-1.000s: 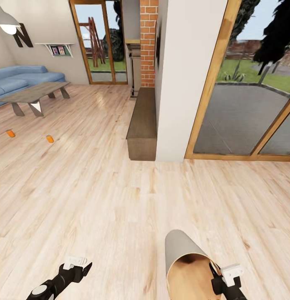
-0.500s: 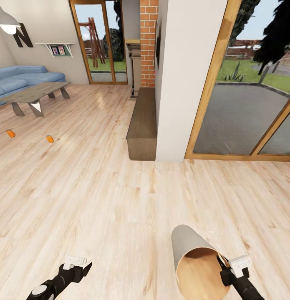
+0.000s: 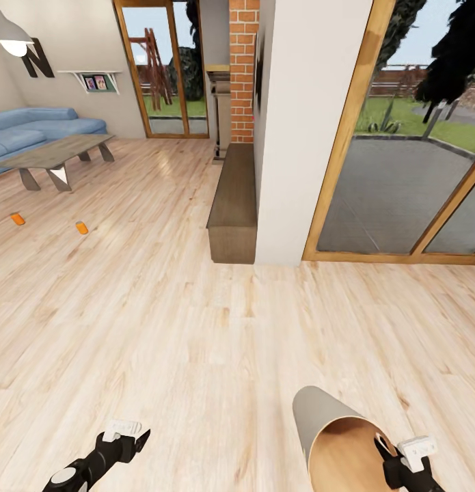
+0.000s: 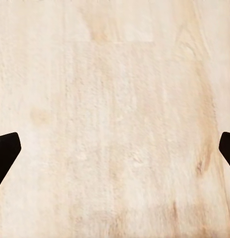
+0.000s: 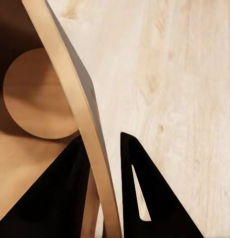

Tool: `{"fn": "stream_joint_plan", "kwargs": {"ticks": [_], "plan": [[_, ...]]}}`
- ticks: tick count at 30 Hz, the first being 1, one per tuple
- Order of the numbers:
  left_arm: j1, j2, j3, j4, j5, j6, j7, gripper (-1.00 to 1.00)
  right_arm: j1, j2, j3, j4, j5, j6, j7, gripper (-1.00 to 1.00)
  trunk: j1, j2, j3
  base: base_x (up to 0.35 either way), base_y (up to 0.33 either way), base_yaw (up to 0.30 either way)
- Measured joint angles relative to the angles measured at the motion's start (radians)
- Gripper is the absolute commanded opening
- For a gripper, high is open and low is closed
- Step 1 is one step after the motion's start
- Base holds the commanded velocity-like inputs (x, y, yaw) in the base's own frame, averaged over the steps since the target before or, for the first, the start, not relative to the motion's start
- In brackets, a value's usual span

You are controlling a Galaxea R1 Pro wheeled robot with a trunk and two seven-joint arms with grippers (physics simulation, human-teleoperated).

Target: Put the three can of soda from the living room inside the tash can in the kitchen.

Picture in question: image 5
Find trash can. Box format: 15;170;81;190
0;0;122;238

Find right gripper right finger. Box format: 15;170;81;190
120;132;204;238

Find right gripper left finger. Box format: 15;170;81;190
0;135;90;238

